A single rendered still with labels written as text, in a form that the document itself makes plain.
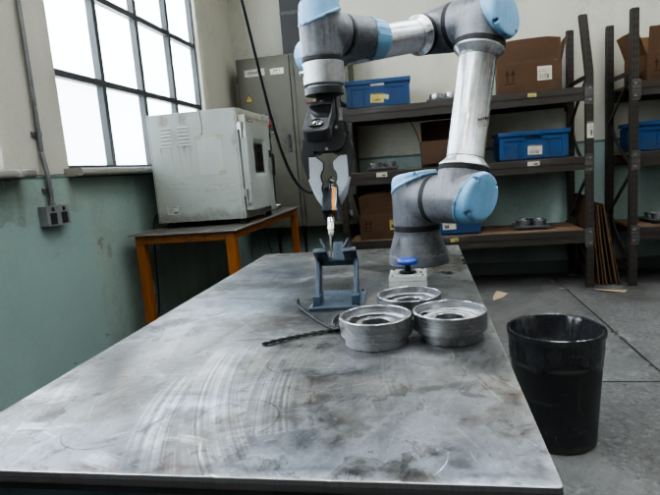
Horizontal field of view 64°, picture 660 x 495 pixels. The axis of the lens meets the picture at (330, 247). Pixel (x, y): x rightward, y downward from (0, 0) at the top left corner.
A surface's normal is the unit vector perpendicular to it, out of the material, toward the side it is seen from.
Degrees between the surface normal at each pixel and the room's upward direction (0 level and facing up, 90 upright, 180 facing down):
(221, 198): 87
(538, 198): 90
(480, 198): 97
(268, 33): 90
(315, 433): 0
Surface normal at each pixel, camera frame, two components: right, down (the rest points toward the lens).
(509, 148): -0.17, 0.16
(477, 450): -0.07, -0.99
